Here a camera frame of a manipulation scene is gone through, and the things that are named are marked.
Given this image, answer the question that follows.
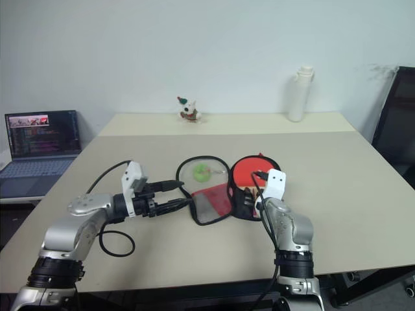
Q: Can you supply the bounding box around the open grey laptop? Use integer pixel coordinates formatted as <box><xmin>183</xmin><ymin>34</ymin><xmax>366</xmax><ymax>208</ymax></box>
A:
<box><xmin>0</xmin><ymin>109</ymin><xmax>82</xmax><ymax>199</ymax></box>

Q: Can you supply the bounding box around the red table tennis paddle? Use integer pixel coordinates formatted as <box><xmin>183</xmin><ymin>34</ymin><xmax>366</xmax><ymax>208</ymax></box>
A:
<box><xmin>233</xmin><ymin>156</ymin><xmax>277</xmax><ymax>217</ymax></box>

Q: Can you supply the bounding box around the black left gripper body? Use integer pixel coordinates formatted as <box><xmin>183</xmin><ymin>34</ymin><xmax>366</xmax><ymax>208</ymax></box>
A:
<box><xmin>134</xmin><ymin>181</ymin><xmax>160</xmax><ymax>219</ymax></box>

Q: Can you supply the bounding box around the black mesh paddle case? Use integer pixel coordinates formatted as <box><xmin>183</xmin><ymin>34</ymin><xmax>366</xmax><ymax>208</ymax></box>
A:
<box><xmin>176</xmin><ymin>151</ymin><xmax>281</xmax><ymax>227</ymax></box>

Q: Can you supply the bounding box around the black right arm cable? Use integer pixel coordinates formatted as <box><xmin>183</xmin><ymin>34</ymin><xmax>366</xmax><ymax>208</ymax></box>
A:
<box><xmin>250</xmin><ymin>170</ymin><xmax>281</xmax><ymax>311</ymax></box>

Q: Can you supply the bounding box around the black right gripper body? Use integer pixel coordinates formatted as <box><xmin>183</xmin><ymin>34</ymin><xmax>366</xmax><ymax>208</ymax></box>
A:
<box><xmin>233</xmin><ymin>193</ymin><xmax>260</xmax><ymax>219</ymax></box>

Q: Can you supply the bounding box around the black table frame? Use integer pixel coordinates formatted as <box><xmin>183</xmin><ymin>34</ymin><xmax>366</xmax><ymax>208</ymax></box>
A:
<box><xmin>329</xmin><ymin>267</ymin><xmax>415</xmax><ymax>308</ymax></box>

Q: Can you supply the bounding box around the white plush dog toy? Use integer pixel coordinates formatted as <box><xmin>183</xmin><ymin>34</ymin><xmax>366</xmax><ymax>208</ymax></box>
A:
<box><xmin>176</xmin><ymin>95</ymin><xmax>202</xmax><ymax>124</ymax></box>

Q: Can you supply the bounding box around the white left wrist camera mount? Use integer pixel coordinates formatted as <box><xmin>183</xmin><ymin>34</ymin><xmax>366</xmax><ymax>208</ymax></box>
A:
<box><xmin>121</xmin><ymin>161</ymin><xmax>150</xmax><ymax>218</ymax></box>

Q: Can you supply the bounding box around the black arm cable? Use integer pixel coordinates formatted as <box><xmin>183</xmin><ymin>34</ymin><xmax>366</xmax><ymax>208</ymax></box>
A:
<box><xmin>250</xmin><ymin>170</ymin><xmax>281</xmax><ymax>311</ymax></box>
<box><xmin>87</xmin><ymin>159</ymin><xmax>137</xmax><ymax>257</ymax></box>

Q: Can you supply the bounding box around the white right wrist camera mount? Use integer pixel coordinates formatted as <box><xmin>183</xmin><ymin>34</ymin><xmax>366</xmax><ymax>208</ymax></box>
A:
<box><xmin>254</xmin><ymin>168</ymin><xmax>288</xmax><ymax>212</ymax></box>

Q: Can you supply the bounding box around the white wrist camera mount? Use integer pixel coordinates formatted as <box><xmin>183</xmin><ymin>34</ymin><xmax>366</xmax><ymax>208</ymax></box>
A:
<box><xmin>121</xmin><ymin>161</ymin><xmax>150</xmax><ymax>218</ymax></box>
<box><xmin>254</xmin><ymin>168</ymin><xmax>288</xmax><ymax>212</ymax></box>

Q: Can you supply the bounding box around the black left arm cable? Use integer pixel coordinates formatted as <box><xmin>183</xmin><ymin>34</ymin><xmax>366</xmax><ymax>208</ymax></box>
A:
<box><xmin>87</xmin><ymin>159</ymin><xmax>137</xmax><ymax>257</ymax></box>

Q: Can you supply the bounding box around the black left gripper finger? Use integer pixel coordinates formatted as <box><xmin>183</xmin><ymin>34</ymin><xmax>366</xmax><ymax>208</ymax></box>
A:
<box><xmin>152</xmin><ymin>179</ymin><xmax>186</xmax><ymax>193</ymax></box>
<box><xmin>157</xmin><ymin>198</ymin><xmax>193</xmax><ymax>216</ymax></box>

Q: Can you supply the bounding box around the white water bottle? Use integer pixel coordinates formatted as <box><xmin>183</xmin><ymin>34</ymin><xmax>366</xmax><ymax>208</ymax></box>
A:
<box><xmin>287</xmin><ymin>65</ymin><xmax>316</xmax><ymax>123</ymax></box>

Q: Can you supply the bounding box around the black office chair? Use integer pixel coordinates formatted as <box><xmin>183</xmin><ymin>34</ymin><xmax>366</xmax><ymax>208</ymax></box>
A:
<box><xmin>370</xmin><ymin>65</ymin><xmax>415</xmax><ymax>191</ymax></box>

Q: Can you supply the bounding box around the green ball keychain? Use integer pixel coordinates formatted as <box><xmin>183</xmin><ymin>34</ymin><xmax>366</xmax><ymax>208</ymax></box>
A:
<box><xmin>191</xmin><ymin>163</ymin><xmax>226</xmax><ymax>183</ymax></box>

